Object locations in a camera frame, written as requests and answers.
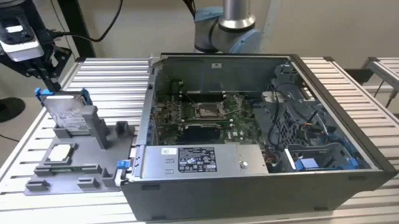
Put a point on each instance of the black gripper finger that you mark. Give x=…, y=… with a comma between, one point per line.
x=61, y=58
x=30, y=68

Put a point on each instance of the hard disk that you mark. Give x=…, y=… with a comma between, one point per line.
x=67, y=112

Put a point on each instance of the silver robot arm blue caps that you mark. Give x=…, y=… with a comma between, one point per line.
x=230, y=23

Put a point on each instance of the grey metal disk bay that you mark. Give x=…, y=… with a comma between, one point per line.
x=290, y=130

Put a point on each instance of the small blue disk carrier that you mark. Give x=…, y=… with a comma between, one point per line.
x=308, y=163

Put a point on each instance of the black round monitor foot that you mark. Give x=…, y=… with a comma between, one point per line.
x=11, y=109

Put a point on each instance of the silver CPU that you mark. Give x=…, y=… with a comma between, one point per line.
x=61, y=152

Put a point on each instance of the grey parts rack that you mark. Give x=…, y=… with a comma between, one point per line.
x=88, y=163

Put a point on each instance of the blue case latch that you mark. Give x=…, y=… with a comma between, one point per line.
x=124, y=164

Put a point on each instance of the CPU socket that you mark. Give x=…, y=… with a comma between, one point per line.
x=209, y=112

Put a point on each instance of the installed green RAM stick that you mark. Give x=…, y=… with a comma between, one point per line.
x=206, y=120

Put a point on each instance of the black graphics card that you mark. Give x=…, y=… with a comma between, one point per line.
x=201, y=134

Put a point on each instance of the green motherboard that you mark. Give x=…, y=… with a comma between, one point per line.
x=244, y=130

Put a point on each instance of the silver power supply unit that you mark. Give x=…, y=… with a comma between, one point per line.
x=250, y=155

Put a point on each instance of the black open PC case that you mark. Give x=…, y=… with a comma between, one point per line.
x=218, y=198

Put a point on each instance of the slatted metal side table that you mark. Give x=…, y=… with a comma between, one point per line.
x=385, y=67

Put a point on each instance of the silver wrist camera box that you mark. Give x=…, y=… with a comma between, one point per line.
x=21, y=40

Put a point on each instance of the black upright post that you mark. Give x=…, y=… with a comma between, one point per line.
x=78, y=28

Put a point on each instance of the black table bracket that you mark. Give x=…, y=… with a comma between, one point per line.
x=358, y=75

